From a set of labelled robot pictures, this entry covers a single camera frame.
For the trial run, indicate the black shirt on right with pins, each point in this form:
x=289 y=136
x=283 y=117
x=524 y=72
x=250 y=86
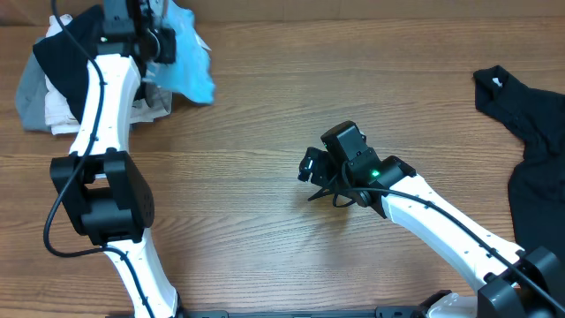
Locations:
x=536 y=185

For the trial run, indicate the light blue t-shirt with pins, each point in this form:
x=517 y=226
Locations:
x=189 y=75

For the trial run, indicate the folded black shirt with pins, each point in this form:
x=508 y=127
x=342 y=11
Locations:
x=62 y=59

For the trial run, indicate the folded grey garment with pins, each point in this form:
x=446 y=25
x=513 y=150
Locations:
x=30 y=97

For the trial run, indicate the folded beige shirt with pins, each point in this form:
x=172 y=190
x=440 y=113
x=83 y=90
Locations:
x=59 y=119

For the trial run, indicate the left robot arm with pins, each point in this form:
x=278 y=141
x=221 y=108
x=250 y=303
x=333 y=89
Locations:
x=98 y=184

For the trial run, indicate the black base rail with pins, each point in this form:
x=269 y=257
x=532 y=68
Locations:
x=378 y=312

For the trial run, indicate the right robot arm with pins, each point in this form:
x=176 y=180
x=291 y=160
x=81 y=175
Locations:
x=507 y=280

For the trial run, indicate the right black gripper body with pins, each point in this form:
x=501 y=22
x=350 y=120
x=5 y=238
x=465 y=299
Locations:
x=326 y=172

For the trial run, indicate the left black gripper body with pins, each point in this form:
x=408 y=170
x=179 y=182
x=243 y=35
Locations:
x=160 y=45

